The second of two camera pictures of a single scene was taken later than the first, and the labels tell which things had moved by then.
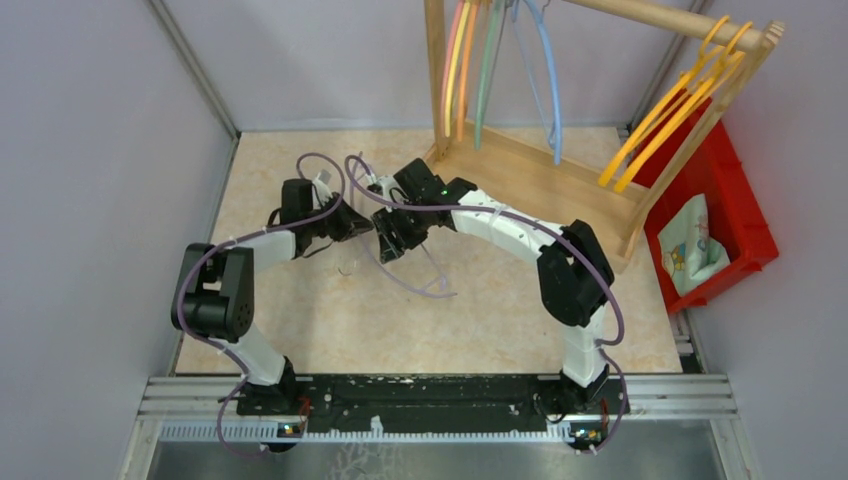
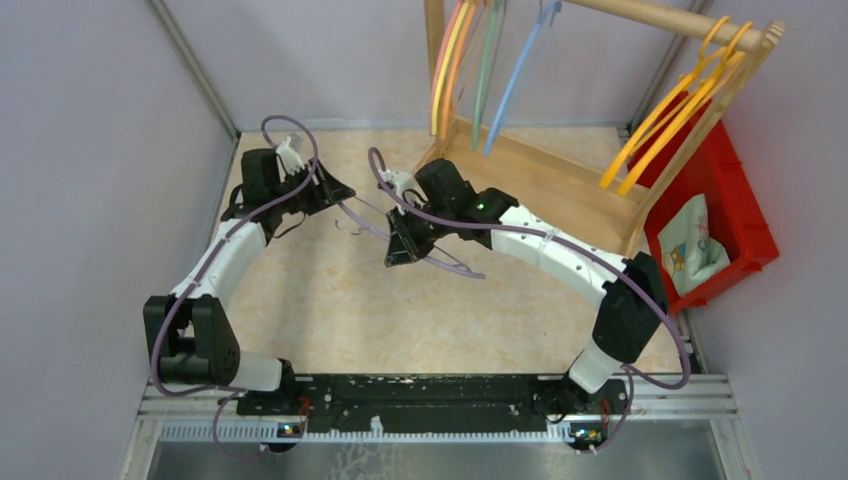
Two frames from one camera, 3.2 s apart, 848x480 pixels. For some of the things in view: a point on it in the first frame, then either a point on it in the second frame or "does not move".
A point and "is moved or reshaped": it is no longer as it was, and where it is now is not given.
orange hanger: [468, 60] is moved or reshaped
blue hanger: [554, 139] to [549, 10]
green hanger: [489, 66] does not move
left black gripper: [350, 223] to [331, 188]
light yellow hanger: [458, 48] is moved or reshaped
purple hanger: [436, 292] to [439, 257]
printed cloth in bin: [692, 258] does not move
